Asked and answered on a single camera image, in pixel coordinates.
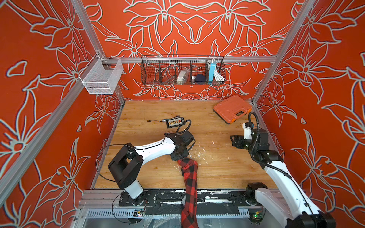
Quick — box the red black plaid sleeve arm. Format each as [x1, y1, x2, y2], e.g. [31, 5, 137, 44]
[177, 158, 198, 228]

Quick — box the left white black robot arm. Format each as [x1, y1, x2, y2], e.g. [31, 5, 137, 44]
[108, 119, 195, 200]

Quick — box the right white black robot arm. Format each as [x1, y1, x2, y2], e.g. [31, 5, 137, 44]
[230, 112, 336, 228]

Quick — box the black charger board with connectors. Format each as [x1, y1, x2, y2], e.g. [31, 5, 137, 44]
[147, 116, 185, 129]

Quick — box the orange plastic tool case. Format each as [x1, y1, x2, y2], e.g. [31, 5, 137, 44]
[213, 95, 252, 124]

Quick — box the dark blue round object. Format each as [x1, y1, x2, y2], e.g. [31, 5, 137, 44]
[194, 74, 206, 85]

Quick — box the silver grey pouch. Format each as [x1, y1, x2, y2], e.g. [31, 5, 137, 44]
[176, 68, 190, 85]

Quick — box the light blue box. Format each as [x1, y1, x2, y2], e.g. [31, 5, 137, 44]
[207, 60, 216, 85]

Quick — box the clear plastic bin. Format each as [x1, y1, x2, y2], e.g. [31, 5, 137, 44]
[80, 59, 124, 95]

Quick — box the white cable bundle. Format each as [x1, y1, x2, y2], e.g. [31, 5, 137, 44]
[214, 63, 225, 85]

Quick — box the black wire basket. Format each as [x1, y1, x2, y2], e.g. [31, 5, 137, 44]
[141, 55, 226, 86]

